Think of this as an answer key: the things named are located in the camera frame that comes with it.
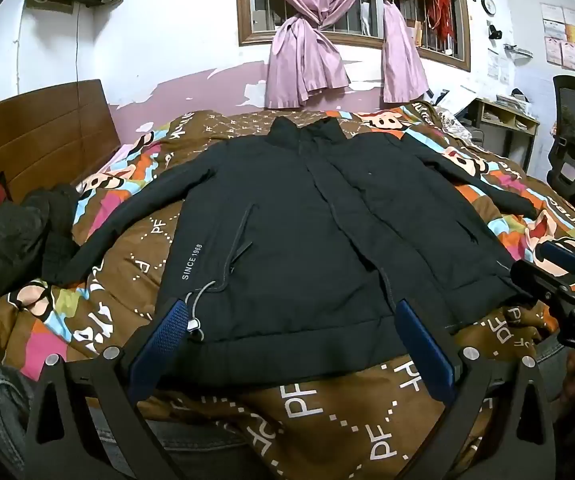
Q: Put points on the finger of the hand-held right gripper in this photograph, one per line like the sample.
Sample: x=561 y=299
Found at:
x=537 y=277
x=562 y=254

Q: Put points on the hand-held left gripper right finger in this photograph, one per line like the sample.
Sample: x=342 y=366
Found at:
x=425 y=347

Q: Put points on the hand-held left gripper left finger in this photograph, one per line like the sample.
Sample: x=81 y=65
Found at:
x=160 y=345

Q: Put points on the black jacket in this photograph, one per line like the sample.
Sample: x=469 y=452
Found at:
x=307 y=240

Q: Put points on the pile of dark clothes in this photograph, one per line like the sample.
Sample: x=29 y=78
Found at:
x=17 y=240

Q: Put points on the brown printed blanket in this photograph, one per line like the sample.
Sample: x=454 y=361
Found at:
x=117 y=240

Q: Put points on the wooden desk shelf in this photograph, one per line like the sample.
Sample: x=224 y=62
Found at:
x=510 y=120

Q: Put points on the stack of papers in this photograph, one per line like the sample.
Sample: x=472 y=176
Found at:
x=515 y=101

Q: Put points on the wooden headboard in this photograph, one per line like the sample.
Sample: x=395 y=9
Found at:
x=42 y=135

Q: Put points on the pink curtain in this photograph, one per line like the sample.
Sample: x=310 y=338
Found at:
x=400 y=60
x=302 y=60

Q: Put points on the red hanging decoration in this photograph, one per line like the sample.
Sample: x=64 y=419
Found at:
x=442 y=15

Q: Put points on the white wall papers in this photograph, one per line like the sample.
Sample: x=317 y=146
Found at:
x=497 y=67

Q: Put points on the small wall shelf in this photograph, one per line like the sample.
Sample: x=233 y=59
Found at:
x=517 y=51

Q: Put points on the group of wall certificates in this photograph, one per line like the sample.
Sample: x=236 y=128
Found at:
x=572 y=35

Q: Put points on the small black wall device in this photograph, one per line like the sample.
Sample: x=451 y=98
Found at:
x=494 y=33

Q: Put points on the round wall clock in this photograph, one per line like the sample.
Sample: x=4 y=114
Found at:
x=489 y=5

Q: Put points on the wooden window frame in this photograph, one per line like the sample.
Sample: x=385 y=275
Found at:
x=247 y=35

